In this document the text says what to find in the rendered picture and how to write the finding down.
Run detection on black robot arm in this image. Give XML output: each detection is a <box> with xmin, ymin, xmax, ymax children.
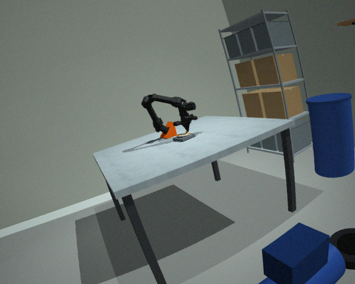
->
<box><xmin>141</xmin><ymin>93</ymin><xmax>196</xmax><ymax>134</ymax></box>

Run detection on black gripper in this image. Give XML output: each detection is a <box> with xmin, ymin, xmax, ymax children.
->
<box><xmin>173</xmin><ymin>111</ymin><xmax>198</xmax><ymax>132</ymax></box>

